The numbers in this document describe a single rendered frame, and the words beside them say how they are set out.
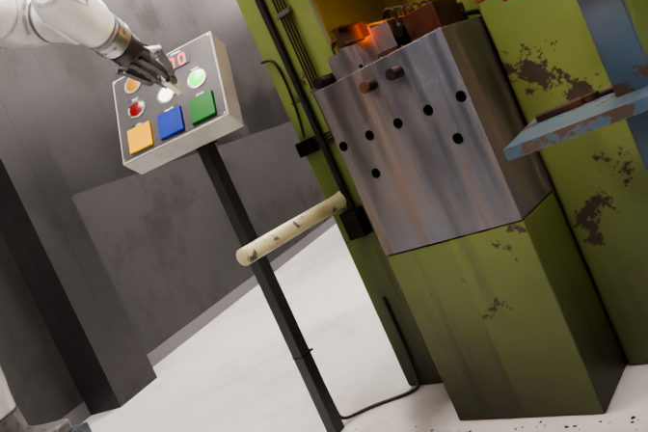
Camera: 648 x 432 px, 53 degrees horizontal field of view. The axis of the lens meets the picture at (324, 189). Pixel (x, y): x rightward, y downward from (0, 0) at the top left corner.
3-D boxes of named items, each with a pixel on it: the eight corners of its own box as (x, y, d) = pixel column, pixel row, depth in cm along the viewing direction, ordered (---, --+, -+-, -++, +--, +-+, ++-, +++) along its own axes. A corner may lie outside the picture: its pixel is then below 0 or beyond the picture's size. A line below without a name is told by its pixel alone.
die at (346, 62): (399, 50, 151) (385, 16, 151) (337, 83, 164) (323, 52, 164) (472, 27, 183) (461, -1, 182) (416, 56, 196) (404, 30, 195)
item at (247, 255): (253, 265, 157) (244, 246, 157) (239, 270, 161) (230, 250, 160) (352, 204, 190) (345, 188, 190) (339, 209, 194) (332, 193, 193)
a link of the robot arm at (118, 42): (118, 37, 135) (136, 50, 140) (113, 3, 139) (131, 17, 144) (83, 55, 138) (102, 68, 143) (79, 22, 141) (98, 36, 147)
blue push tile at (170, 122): (183, 127, 172) (179, 104, 175) (159, 139, 174) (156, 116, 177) (187, 130, 173) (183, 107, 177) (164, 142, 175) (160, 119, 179)
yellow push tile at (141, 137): (152, 142, 174) (148, 119, 178) (129, 153, 176) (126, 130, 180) (156, 145, 176) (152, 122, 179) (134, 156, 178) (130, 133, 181)
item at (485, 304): (606, 415, 143) (523, 221, 140) (459, 421, 168) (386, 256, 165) (655, 301, 186) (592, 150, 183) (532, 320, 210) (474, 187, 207)
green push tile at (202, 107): (215, 112, 169) (211, 89, 172) (191, 124, 171) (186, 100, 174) (219, 115, 171) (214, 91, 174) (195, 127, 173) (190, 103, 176)
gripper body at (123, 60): (102, 65, 143) (130, 83, 151) (134, 47, 141) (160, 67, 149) (99, 38, 146) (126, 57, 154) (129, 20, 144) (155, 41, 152)
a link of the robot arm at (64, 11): (122, 3, 138) (75, 11, 143) (68, -41, 124) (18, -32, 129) (112, 49, 135) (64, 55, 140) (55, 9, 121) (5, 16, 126)
